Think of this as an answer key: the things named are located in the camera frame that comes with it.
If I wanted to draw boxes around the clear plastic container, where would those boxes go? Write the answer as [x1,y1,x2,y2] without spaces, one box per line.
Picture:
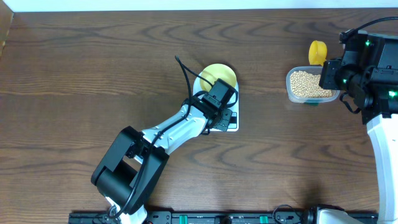
[286,66,340,103]

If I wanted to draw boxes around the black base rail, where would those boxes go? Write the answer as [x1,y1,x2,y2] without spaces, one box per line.
[68,210,379,224]

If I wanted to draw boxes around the white digital kitchen scale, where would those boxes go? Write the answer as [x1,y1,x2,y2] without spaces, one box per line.
[193,77,239,132]

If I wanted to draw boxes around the soybeans in container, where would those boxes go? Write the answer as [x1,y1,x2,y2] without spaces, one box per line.
[290,71,333,98]

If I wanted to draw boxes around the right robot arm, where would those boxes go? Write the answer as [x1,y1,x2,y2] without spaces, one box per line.
[319,30,397,223]

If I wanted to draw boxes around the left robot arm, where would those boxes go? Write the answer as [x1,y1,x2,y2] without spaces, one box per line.
[91,79,239,223]

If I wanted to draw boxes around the pale yellow bowl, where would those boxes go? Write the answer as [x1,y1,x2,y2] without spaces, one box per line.
[197,63,238,91]

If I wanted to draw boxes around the yellow measuring scoop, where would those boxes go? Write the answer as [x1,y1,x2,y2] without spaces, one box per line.
[308,40,327,66]

